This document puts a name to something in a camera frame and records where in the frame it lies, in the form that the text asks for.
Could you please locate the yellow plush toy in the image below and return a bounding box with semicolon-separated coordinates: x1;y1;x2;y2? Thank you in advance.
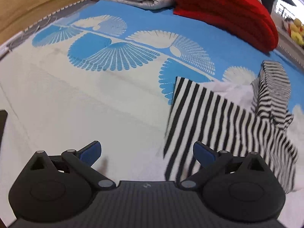
287;18;304;34
290;31;304;45

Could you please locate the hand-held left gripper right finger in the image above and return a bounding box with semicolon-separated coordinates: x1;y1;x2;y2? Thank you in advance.
177;141;273;191

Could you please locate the blue white printed bed sheet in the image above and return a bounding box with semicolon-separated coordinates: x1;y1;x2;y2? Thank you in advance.
0;0;304;228

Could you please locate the black white striped hoodie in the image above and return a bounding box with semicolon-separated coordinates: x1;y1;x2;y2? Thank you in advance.
163;60;299;194

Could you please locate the red folded blanket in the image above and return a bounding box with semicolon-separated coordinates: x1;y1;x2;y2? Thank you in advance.
173;0;279;53

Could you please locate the black smartphone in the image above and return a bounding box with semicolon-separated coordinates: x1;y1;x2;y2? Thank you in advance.
0;110;8;148

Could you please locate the wooden headboard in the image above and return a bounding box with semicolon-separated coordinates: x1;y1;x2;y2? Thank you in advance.
0;0;94;44

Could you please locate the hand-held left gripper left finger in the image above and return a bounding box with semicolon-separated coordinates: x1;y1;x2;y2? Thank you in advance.
24;141;118;191

